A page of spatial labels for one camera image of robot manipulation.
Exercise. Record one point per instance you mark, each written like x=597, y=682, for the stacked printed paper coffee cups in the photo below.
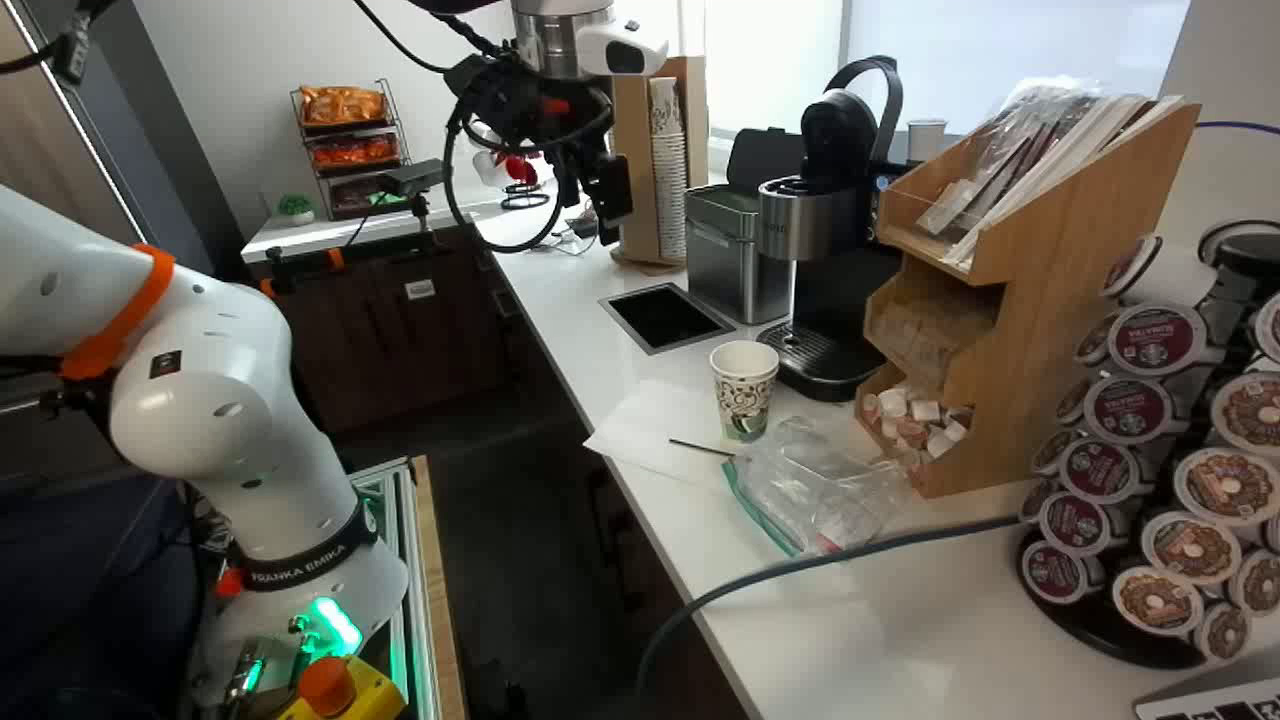
x=741, y=386

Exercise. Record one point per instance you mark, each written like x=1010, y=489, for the orange snack bag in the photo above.
x=343, y=104
x=354, y=155

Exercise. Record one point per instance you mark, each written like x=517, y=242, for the dark wooden cabinet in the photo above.
x=386, y=332

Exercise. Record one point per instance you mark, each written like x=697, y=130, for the maroon lid coffee pod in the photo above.
x=1158, y=340
x=1134, y=264
x=1101, y=471
x=1048, y=449
x=1072, y=403
x=1130, y=409
x=1072, y=521
x=1093, y=344
x=1054, y=569

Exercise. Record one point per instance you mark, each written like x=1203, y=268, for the clear plastic zip bag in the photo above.
x=813, y=494

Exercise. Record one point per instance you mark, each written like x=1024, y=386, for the white creamer cups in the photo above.
x=921, y=422

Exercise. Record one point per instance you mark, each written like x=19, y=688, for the black pod coffee machine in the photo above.
x=841, y=264

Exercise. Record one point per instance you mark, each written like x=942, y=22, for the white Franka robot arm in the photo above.
x=200, y=386

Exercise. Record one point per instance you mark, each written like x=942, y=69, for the white printed box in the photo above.
x=1213, y=698

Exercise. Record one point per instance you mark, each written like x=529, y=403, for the brown lid coffee pod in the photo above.
x=1258, y=581
x=1222, y=631
x=1153, y=601
x=1188, y=548
x=1225, y=487
x=1248, y=414

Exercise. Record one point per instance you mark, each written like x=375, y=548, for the green round object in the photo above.
x=292, y=209

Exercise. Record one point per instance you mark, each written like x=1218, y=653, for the stack of white cups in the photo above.
x=667, y=174

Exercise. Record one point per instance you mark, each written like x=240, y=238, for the black coffee pod carousel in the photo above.
x=1232, y=254

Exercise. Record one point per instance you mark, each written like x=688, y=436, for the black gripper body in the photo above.
x=566, y=121

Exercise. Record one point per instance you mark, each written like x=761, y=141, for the grey metal box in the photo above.
x=721, y=254

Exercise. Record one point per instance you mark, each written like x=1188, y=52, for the yellow emergency stop box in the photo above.
x=332, y=693

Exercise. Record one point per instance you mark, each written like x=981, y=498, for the thin black straw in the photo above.
x=702, y=444

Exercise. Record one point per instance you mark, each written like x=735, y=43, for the tea bag packets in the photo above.
x=1024, y=141

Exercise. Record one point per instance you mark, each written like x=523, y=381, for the wooden condiment organizer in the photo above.
x=1024, y=294

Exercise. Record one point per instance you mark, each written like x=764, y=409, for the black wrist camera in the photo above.
x=490, y=95

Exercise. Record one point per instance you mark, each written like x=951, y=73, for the black plastic container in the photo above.
x=761, y=155

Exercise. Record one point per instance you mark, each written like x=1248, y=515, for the wooden board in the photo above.
x=437, y=601

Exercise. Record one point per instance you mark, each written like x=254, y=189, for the black drip tray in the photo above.
x=661, y=316

